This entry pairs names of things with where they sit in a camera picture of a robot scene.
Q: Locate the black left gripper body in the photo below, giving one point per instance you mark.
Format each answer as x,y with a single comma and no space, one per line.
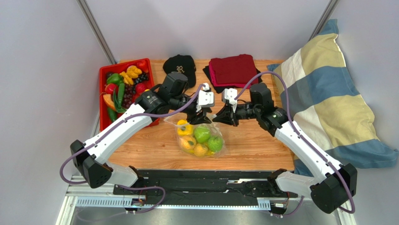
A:
178,102

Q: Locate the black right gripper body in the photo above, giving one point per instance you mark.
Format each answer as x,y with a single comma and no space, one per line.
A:
232,114

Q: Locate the yellow bell pepper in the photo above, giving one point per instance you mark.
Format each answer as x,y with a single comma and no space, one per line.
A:
184,128

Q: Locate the green apple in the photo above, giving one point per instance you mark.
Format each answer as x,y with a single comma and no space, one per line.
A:
202,134

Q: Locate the clear polka dot zip bag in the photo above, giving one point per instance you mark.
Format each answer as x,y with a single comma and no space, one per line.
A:
216,143

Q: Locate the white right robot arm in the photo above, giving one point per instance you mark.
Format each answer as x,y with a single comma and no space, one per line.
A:
332,183

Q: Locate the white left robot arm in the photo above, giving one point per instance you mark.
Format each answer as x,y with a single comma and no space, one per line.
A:
91,157

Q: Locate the black baseball cap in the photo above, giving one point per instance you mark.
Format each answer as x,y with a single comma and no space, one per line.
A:
183,64

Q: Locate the folded dark red shirt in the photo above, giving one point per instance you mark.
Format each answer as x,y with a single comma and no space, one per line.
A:
240,59

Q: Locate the dark grape bunch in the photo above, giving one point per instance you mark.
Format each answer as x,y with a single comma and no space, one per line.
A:
135,89

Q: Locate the red tomato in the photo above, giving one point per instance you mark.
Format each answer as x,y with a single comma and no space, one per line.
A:
143,66

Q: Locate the green bell pepper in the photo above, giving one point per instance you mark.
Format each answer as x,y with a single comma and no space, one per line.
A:
115,78

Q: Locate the orange melon slice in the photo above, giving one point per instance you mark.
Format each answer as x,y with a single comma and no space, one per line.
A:
108,101

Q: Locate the red plastic fruit tray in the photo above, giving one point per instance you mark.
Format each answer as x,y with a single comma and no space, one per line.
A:
120,85

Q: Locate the blue striped pillow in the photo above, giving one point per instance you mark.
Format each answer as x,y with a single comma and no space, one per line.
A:
314,84

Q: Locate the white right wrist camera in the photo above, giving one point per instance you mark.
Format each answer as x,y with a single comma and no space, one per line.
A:
229,98

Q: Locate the black mounting base plate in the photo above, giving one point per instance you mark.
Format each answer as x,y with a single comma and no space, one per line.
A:
201,187

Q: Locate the aluminium frame rail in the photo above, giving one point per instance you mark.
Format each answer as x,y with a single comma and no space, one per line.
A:
98,206

